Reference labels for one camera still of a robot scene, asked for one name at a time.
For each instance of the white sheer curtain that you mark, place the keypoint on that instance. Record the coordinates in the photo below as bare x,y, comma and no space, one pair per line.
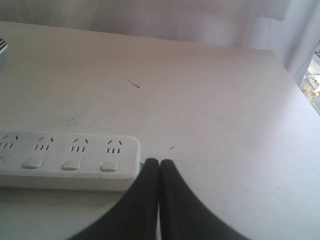
288,28

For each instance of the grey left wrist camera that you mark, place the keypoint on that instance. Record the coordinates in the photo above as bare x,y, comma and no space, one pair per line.
3,53

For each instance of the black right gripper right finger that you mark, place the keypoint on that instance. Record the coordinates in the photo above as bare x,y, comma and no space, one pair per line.
182,215

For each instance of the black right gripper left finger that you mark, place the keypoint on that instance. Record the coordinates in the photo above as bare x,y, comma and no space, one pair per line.
134,216

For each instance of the white five-outlet power strip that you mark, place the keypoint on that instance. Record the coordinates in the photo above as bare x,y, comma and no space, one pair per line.
68,161

